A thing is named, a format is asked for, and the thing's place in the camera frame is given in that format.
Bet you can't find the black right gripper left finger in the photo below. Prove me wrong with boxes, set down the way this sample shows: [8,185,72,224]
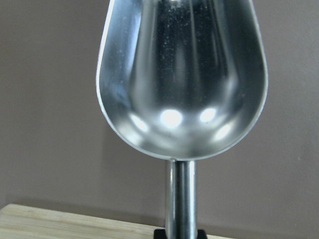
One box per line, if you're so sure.
[153,229,167,239]

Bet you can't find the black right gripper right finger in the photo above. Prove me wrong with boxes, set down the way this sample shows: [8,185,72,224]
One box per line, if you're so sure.
[197,230,208,239]

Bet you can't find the metal ice scoop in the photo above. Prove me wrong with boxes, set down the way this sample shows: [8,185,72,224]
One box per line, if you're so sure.
[96,0,268,239]

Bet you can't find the wooden cutting board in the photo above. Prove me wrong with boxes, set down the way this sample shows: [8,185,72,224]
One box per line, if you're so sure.
[0,203,319,239]

